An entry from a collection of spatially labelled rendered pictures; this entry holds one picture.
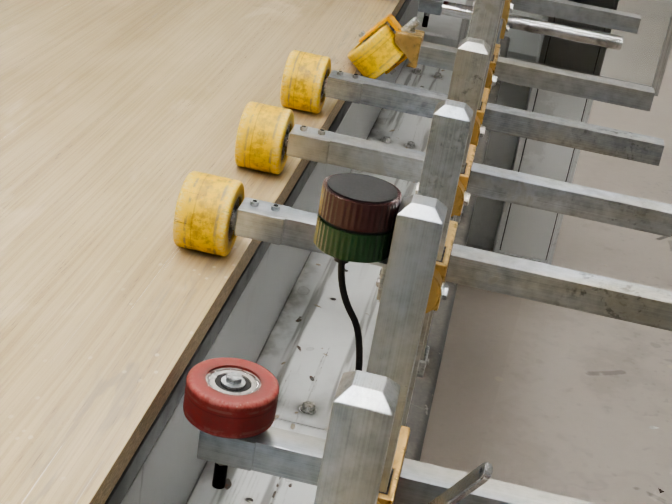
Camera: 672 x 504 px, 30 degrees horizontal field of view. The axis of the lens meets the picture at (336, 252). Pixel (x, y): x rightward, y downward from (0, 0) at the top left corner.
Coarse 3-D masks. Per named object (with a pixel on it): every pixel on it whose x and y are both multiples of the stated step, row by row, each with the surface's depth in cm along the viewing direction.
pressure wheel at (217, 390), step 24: (216, 360) 110; (240, 360) 110; (192, 384) 106; (216, 384) 107; (240, 384) 107; (264, 384) 108; (192, 408) 106; (216, 408) 104; (240, 408) 104; (264, 408) 105; (216, 432) 105; (240, 432) 105; (216, 480) 111
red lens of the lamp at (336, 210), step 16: (400, 192) 95; (320, 208) 94; (336, 208) 92; (352, 208) 91; (368, 208) 91; (384, 208) 92; (336, 224) 92; (352, 224) 92; (368, 224) 92; (384, 224) 93
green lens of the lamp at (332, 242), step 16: (320, 224) 94; (320, 240) 94; (336, 240) 93; (352, 240) 92; (368, 240) 93; (384, 240) 93; (336, 256) 93; (352, 256) 93; (368, 256) 93; (384, 256) 94
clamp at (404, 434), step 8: (400, 432) 111; (408, 432) 111; (400, 440) 110; (400, 448) 109; (400, 456) 107; (400, 464) 106; (392, 472) 105; (400, 472) 106; (392, 480) 104; (392, 488) 103; (384, 496) 102; (392, 496) 102
